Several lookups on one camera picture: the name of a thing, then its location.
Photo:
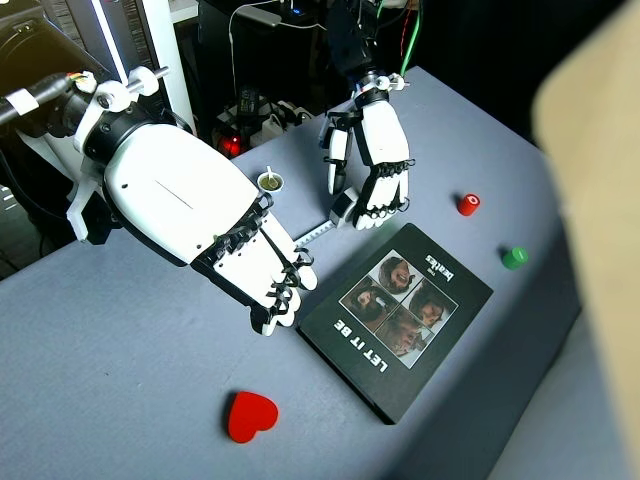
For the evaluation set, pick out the red cylinder block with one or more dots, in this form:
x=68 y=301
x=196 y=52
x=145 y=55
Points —
x=469 y=205

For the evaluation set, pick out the green cylinder block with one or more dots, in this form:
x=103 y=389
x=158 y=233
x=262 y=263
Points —
x=515 y=258

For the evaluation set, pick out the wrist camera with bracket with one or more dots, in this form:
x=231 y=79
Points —
x=80 y=210

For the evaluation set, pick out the red heart block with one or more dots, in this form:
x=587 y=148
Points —
x=250 y=417

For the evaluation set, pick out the black computer case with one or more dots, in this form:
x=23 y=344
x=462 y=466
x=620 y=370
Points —
x=280 y=60

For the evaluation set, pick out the black power adapter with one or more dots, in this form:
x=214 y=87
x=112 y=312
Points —
x=247 y=102

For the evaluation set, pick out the white power strip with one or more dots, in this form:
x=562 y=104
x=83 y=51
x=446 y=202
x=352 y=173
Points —
x=280 y=122

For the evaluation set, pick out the red glowing light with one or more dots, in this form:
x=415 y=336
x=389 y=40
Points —
x=231 y=146

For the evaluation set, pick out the black Let It Be book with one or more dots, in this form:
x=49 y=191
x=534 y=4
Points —
x=390 y=395

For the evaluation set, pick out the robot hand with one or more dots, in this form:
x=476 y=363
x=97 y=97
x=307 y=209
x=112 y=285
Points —
x=382 y=135
x=175 y=190

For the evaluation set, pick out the beige blurred panel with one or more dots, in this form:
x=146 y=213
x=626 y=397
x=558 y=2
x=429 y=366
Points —
x=600 y=200

